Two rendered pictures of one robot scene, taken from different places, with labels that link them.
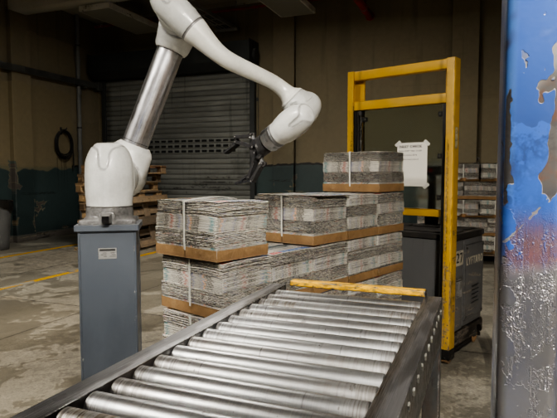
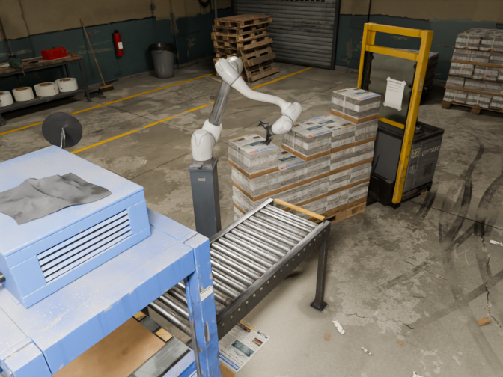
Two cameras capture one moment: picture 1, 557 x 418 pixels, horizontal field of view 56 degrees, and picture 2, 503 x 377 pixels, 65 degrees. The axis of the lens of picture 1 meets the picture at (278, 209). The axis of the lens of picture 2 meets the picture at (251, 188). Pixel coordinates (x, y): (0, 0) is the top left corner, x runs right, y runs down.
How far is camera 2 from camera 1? 161 cm
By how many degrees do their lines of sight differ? 31
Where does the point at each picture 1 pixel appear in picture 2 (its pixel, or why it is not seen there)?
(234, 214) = (259, 157)
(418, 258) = (391, 148)
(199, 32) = (237, 85)
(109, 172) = (200, 147)
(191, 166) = (292, 12)
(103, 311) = (201, 199)
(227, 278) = (255, 184)
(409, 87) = not seen: outside the picture
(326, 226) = (316, 150)
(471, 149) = not seen: outside the picture
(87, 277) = (194, 187)
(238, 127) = not seen: outside the picture
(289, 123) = (278, 129)
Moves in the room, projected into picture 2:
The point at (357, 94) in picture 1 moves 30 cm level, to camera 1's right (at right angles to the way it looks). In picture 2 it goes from (370, 38) to (400, 39)
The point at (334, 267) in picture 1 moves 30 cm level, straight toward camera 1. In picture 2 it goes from (320, 168) to (311, 182)
